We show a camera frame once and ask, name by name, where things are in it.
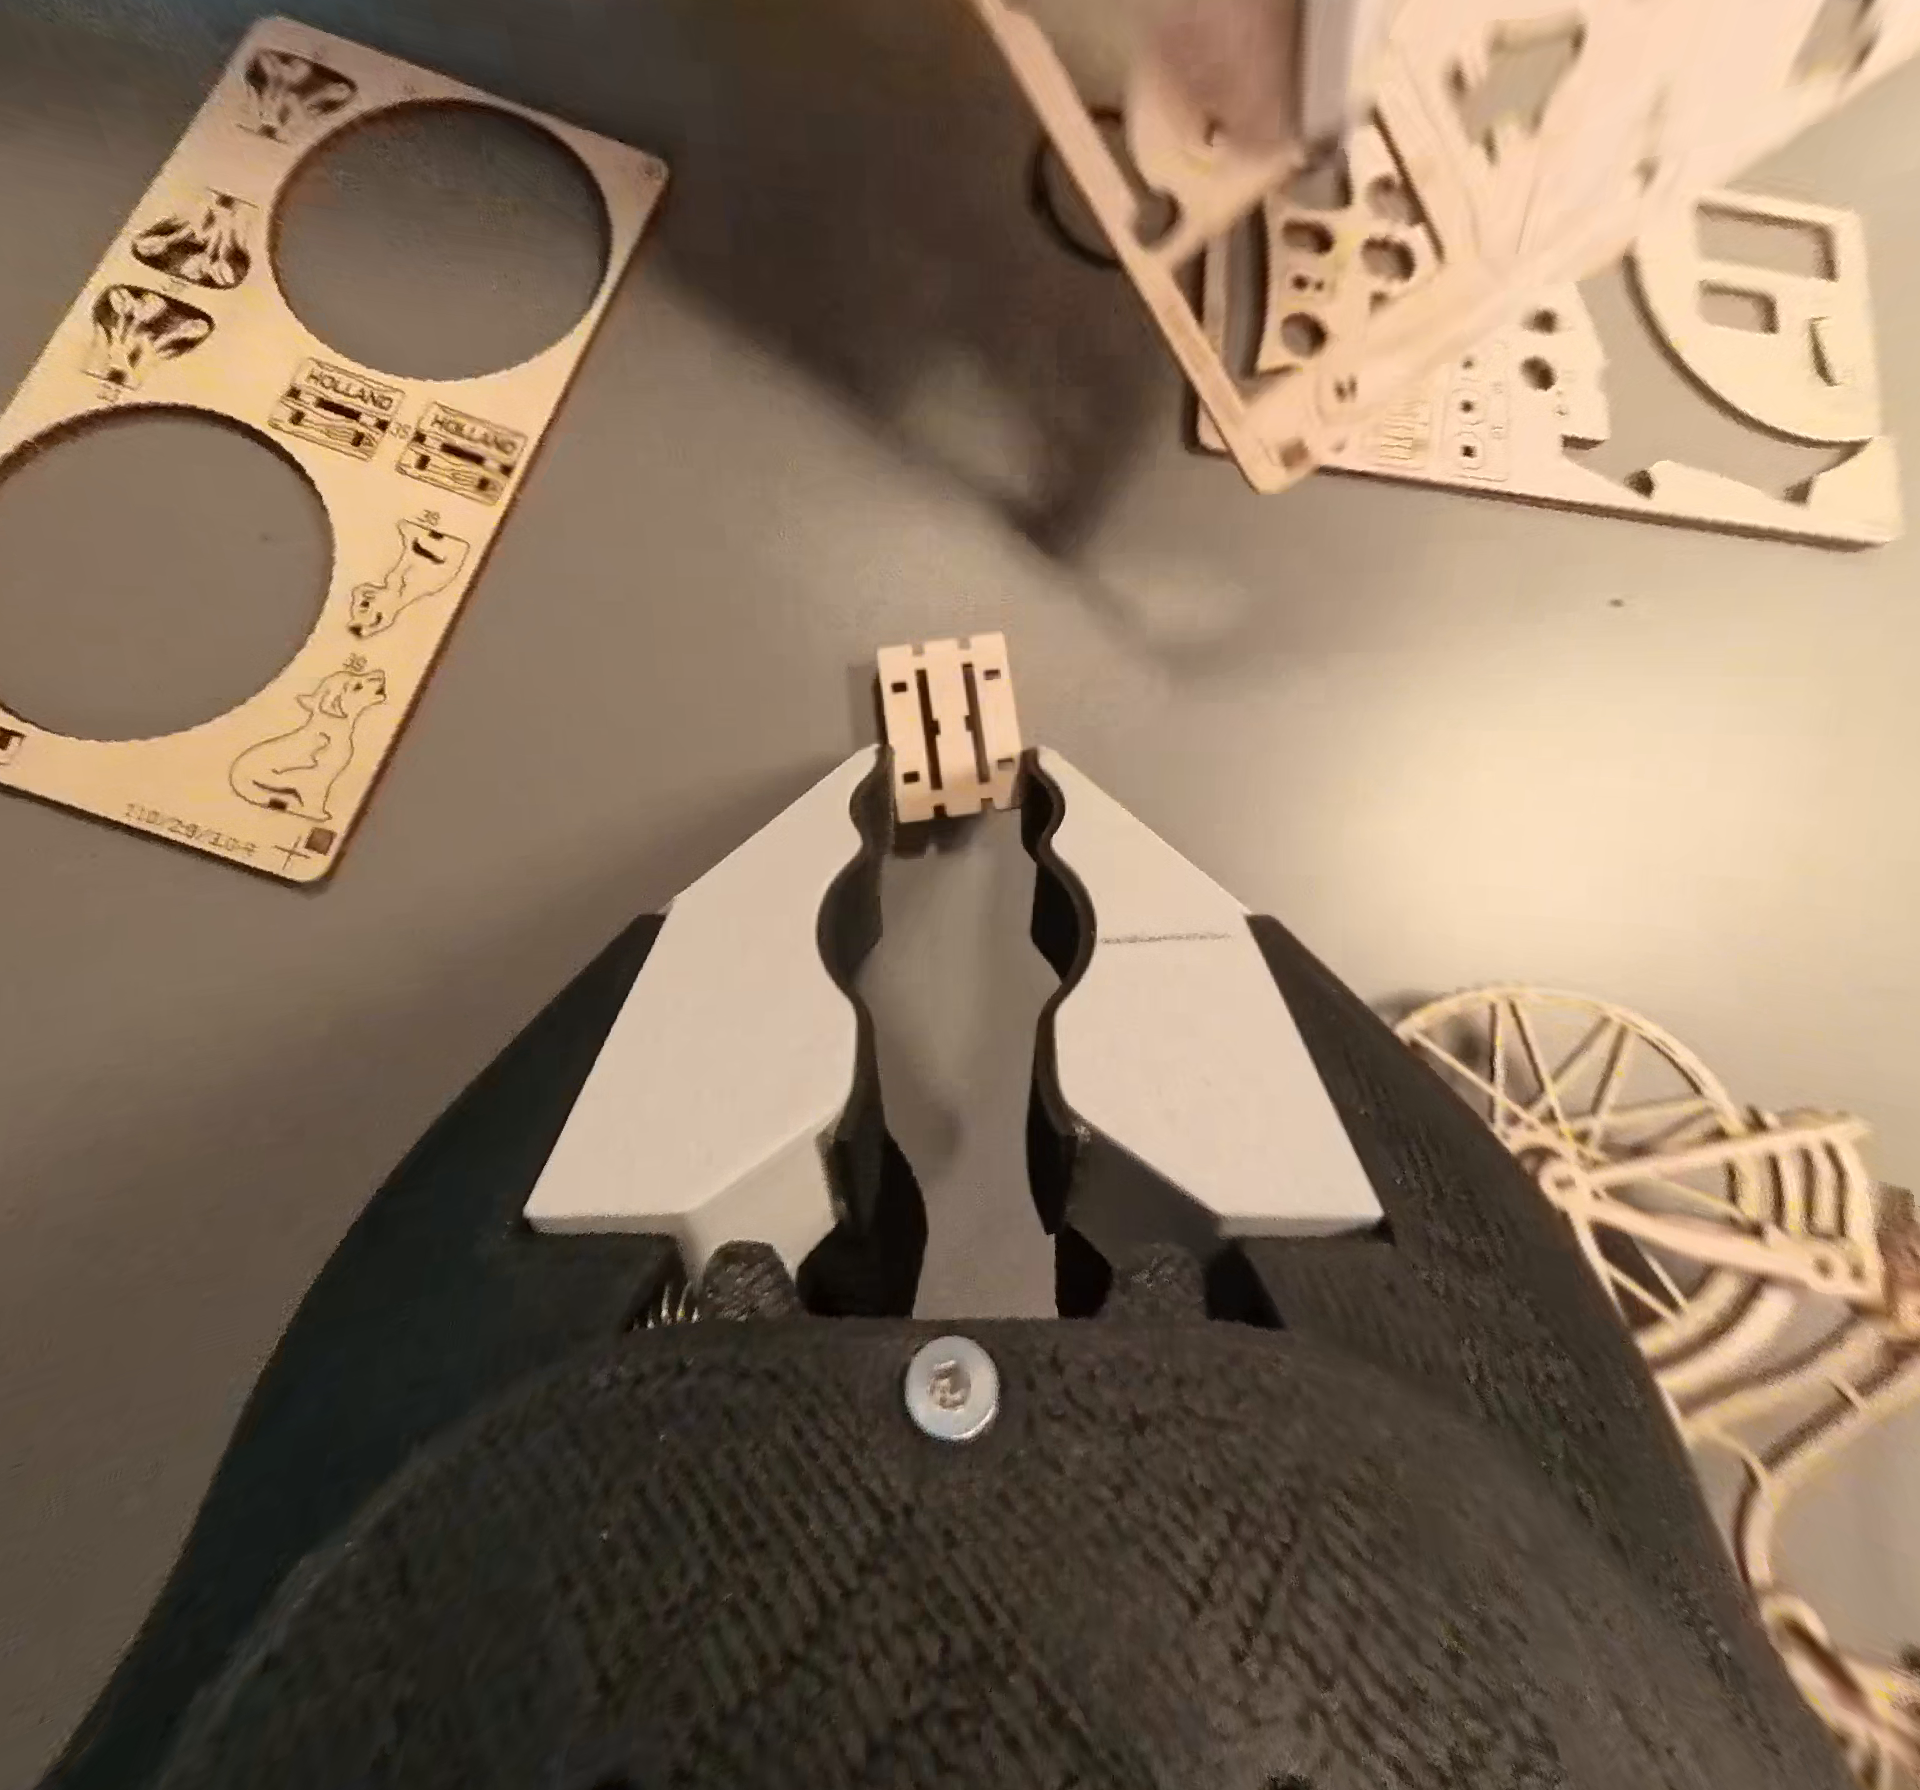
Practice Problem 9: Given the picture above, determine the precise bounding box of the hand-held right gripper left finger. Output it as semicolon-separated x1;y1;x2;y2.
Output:
527;746;931;1313

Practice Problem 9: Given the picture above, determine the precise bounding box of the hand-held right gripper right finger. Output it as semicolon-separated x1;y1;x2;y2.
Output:
1026;746;1384;1313

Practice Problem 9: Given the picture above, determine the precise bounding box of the small slatted wooden crate part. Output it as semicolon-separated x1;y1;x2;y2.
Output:
874;629;1030;850

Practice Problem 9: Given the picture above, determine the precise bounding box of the wooden bicycle model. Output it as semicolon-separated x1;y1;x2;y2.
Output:
1393;980;1920;1790

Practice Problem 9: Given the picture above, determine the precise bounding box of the black rubber band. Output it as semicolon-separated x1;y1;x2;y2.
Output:
1033;144;1144;265

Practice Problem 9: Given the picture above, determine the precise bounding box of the wooden sheet with rounded cutouts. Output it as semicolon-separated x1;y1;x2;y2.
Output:
1196;183;1901;550

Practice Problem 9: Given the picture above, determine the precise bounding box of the wooden sheet with round holes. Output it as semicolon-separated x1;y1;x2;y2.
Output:
0;15;671;889

